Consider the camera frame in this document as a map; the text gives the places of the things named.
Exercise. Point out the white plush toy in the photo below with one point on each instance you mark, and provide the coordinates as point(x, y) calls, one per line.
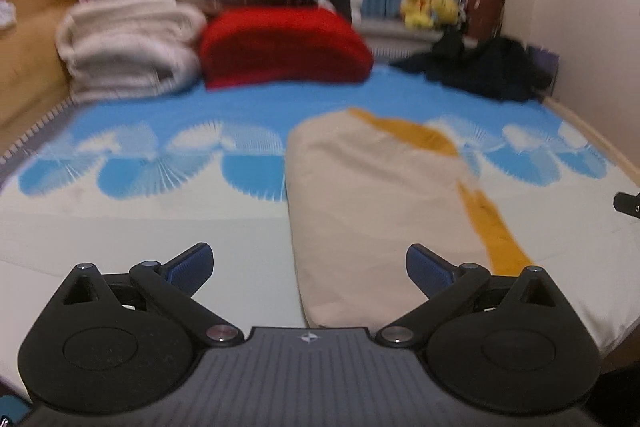
point(357, 4)

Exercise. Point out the dark red bag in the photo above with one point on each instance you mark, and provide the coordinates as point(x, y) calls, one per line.
point(484, 9)

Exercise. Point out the yellow plush toy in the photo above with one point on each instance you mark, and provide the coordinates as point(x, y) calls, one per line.
point(446, 9)
point(416, 9)

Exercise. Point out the wooden bed frame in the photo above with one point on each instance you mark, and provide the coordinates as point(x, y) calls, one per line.
point(595, 137)

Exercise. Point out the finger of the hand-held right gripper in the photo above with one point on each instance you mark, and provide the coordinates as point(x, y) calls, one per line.
point(629, 203)

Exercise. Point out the blue patterned bed sheet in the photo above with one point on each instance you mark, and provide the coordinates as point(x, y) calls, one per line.
point(125, 217)

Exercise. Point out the wooden headboard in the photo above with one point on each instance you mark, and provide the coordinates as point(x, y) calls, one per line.
point(30, 72)

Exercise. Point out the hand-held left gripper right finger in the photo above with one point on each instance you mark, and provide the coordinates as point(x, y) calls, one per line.
point(427, 271)

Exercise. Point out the white folded quilt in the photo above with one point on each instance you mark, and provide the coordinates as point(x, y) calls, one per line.
point(125, 47)

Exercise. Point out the black jacket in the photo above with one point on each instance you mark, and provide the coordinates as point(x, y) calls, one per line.
point(480, 67)

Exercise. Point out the grey windowsill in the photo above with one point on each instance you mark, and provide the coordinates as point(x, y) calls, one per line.
point(400, 34)

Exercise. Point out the navy trimmed folded cloth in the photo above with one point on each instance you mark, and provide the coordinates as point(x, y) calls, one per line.
point(225, 4)

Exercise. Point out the crumpled white tissue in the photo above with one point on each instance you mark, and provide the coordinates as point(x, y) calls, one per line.
point(6, 13)

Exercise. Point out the beige and yellow hoodie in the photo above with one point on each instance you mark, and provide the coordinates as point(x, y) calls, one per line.
point(370, 187)

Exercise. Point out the red folded blanket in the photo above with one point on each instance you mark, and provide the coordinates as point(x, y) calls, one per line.
point(285, 47)

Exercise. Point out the purple bag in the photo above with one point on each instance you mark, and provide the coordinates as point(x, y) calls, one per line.
point(546, 67)

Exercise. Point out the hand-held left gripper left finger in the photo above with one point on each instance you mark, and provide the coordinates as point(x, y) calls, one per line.
point(192, 268)

